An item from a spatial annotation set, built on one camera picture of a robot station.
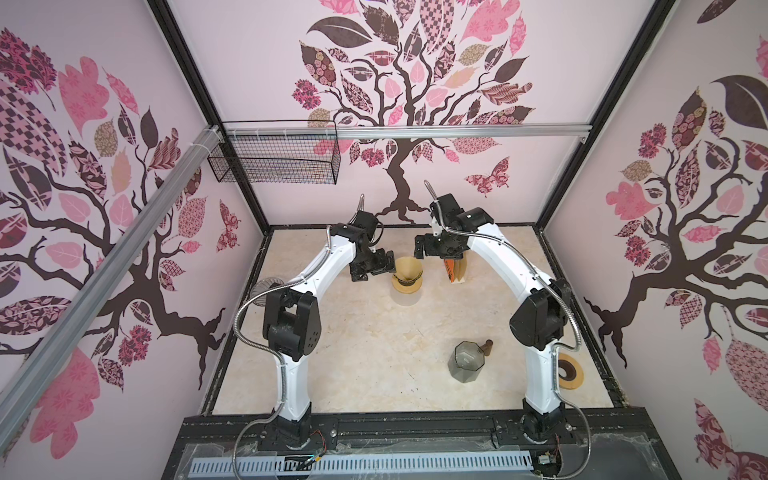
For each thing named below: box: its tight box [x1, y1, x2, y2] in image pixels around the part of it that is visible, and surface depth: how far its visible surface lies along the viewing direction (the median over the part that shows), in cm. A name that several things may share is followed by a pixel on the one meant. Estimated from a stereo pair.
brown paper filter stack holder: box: [444, 252, 468, 284], surface depth 103 cm
